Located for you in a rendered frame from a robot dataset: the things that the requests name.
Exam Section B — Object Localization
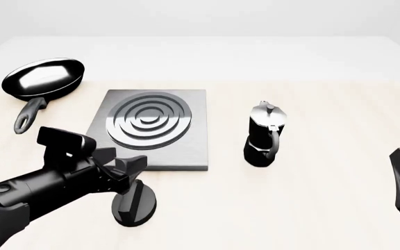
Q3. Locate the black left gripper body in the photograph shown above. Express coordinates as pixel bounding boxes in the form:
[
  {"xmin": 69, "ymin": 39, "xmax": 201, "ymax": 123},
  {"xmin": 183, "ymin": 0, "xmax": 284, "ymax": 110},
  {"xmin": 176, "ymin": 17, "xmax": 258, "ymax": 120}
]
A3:
[{"xmin": 87, "ymin": 155, "xmax": 131, "ymax": 195}]

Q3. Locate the black frying pan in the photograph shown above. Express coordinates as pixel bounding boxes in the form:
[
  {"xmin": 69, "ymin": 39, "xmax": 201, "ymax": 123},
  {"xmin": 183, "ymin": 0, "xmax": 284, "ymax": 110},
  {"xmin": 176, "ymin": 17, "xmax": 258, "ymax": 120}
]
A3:
[{"xmin": 1, "ymin": 57, "xmax": 86, "ymax": 135}]

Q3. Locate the flat grey stove plate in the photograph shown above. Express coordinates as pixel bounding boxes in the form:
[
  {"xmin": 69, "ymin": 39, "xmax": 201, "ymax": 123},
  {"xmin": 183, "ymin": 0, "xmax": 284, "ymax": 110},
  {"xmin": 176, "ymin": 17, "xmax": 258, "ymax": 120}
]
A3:
[{"xmin": 85, "ymin": 89, "xmax": 210, "ymax": 172}]

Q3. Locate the round black stove knob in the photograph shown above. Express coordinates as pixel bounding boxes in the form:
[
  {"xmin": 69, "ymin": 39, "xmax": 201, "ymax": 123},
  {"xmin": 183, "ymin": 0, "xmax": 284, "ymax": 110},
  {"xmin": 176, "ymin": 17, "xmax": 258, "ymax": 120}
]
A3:
[{"xmin": 111, "ymin": 178, "xmax": 158, "ymax": 227}]

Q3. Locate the black and silver moka pot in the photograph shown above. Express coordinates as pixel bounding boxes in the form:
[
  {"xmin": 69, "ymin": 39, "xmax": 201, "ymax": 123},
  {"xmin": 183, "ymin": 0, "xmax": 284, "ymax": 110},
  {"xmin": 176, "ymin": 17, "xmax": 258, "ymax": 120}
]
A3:
[{"xmin": 242, "ymin": 100, "xmax": 288, "ymax": 168}]

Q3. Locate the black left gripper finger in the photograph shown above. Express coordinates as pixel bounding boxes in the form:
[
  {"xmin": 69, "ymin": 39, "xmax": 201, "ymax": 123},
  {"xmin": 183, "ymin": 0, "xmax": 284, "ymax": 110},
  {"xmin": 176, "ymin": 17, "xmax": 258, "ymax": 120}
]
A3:
[
  {"xmin": 114, "ymin": 154, "xmax": 149, "ymax": 181},
  {"xmin": 93, "ymin": 146, "xmax": 118, "ymax": 168}
]

